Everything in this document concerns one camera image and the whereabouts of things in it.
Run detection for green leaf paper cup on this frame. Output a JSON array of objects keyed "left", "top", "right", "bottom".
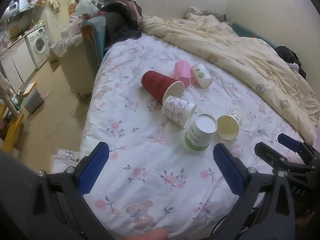
[{"left": 182, "top": 114, "right": 217, "bottom": 155}]

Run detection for colourful pattern paper cup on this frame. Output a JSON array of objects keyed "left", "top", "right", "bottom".
[{"left": 217, "top": 111, "right": 242, "bottom": 140}]

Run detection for panda pattern paper cup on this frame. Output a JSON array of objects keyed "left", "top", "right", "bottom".
[{"left": 162, "top": 96, "right": 196, "bottom": 128}]

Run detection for white green-dot paper cup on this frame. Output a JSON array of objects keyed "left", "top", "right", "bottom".
[{"left": 191, "top": 63, "right": 213, "bottom": 88}]

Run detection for pink faceted cup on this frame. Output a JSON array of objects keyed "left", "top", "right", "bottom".
[{"left": 174, "top": 61, "right": 191, "bottom": 87}]

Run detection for red paper cup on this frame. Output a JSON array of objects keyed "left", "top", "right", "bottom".
[{"left": 141, "top": 70, "right": 184, "bottom": 105}]

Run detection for cream bear-print duvet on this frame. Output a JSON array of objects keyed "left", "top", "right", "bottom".
[{"left": 139, "top": 13, "right": 319, "bottom": 144}]

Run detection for yellow wooden stool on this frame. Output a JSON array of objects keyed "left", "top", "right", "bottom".
[{"left": 1, "top": 103, "right": 24, "bottom": 155}]

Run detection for dark striped clothes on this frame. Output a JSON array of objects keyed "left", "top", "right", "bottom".
[{"left": 275, "top": 46, "right": 306, "bottom": 79}]

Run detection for grey trash bin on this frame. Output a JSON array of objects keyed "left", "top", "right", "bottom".
[{"left": 23, "top": 88, "right": 44, "bottom": 114}]

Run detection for floral white bed sheet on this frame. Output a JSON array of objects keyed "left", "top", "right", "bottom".
[{"left": 79, "top": 33, "right": 309, "bottom": 240}]

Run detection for white kitchen cabinet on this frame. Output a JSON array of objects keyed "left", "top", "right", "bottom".
[{"left": 1, "top": 38, "right": 36, "bottom": 92}]

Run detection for white washing machine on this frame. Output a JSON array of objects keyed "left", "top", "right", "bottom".
[{"left": 25, "top": 27, "right": 49, "bottom": 70}]

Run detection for white plastic bag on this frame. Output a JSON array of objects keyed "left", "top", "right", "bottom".
[{"left": 75, "top": 0, "right": 99, "bottom": 16}]

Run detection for pile of dark clothes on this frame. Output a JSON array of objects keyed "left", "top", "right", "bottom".
[{"left": 99, "top": 2, "right": 142, "bottom": 44}]

